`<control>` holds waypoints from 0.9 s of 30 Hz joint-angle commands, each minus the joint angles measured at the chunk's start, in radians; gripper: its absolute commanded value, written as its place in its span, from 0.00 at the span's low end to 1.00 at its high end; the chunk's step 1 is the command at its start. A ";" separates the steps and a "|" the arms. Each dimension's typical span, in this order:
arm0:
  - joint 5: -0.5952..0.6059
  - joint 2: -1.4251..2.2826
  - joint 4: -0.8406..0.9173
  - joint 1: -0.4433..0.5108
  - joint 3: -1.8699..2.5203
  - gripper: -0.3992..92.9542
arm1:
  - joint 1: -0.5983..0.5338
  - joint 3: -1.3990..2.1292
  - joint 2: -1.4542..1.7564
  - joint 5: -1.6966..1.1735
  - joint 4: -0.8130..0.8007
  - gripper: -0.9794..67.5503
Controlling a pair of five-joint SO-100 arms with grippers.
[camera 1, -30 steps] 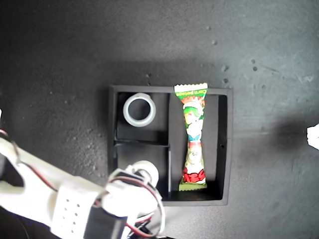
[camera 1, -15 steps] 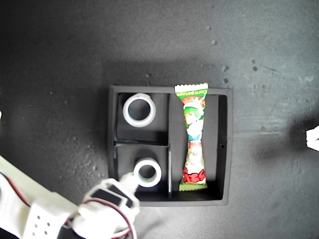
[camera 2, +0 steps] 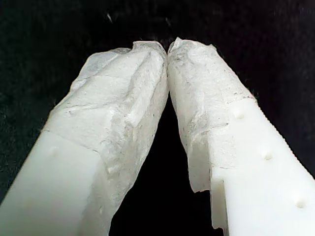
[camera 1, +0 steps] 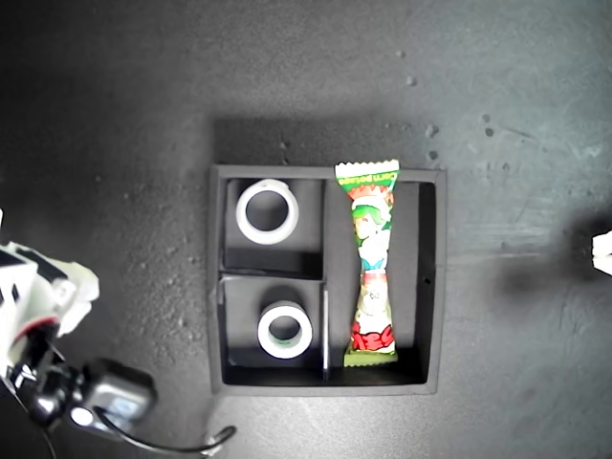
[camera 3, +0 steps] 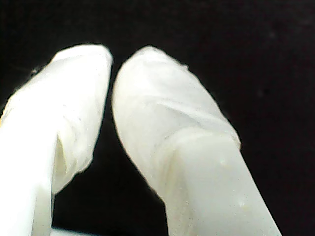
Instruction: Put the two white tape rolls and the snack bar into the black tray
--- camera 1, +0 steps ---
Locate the small black camera box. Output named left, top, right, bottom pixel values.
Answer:
left=70, top=358, right=158, bottom=432

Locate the thin black white cable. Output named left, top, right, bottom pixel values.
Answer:
left=43, top=427, right=61, bottom=459

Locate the black tray with wells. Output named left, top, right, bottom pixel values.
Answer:
left=208, top=164, right=449, bottom=397

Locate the large white tape roll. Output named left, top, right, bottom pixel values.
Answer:
left=235, top=179, right=300, bottom=246

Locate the white tape roll green core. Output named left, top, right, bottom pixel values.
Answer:
left=256, top=299, right=315, bottom=361

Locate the printed wrapper snack bar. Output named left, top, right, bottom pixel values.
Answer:
left=333, top=158, right=401, bottom=368

